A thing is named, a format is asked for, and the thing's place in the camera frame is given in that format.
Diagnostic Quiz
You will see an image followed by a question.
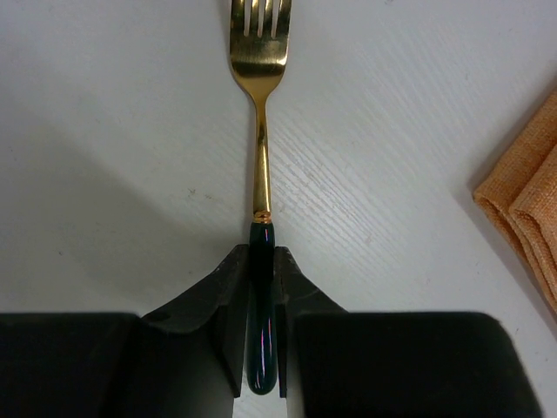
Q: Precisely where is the gold fork black handle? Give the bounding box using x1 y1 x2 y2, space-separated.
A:
229 0 292 395

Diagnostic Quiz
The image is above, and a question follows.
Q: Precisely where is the orange cloth napkin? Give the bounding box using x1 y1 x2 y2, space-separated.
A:
473 91 556 309

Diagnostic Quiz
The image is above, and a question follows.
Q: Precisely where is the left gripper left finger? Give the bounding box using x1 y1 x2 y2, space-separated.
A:
142 245 249 398

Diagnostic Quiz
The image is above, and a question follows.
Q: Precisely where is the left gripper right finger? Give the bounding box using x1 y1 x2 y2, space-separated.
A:
273 246 346 399

